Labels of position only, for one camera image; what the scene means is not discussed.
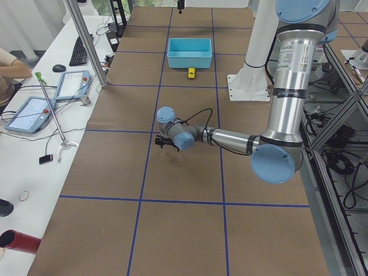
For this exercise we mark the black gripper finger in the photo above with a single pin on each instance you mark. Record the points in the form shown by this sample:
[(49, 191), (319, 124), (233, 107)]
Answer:
[(159, 142), (174, 147)]

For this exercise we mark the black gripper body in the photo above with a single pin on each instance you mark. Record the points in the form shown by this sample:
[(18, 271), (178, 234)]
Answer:
[(166, 143)]

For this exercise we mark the yellow beetle toy car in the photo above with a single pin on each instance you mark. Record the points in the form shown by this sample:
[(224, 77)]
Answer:
[(191, 73)]

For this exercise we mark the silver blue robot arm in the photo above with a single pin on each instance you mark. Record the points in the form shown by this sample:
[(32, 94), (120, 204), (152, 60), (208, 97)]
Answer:
[(276, 69)]

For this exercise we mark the light blue plastic bin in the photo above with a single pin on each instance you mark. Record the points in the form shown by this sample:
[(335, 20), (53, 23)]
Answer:
[(189, 52)]

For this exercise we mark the far blue teach pendant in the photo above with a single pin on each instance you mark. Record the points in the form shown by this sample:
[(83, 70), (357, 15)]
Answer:
[(73, 85)]

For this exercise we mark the blue teach pendant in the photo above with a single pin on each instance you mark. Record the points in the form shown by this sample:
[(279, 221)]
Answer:
[(30, 117), (73, 85)]

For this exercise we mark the small black device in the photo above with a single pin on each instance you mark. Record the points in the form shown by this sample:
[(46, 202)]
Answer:
[(45, 159)]

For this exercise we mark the black keyboard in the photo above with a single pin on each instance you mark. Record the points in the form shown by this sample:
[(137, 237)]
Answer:
[(79, 54)]

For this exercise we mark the black computer mouse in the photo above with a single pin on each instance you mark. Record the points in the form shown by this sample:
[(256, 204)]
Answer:
[(58, 68)]

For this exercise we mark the near blue teach pendant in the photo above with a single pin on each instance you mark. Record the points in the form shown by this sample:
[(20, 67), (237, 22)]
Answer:
[(30, 117)]

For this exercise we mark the person at desk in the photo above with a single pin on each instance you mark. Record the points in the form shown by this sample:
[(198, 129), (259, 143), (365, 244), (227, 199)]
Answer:
[(12, 71)]

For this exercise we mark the red cylinder tube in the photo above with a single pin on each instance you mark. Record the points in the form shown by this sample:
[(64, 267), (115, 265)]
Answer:
[(18, 241)]

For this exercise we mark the green handled reacher grabber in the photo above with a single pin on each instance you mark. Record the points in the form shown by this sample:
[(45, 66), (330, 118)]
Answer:
[(65, 143)]

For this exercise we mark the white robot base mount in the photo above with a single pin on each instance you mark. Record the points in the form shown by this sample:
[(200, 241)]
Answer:
[(250, 83)]

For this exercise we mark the aluminium frame post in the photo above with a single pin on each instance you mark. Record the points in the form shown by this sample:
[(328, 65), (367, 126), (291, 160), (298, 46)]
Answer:
[(83, 33)]

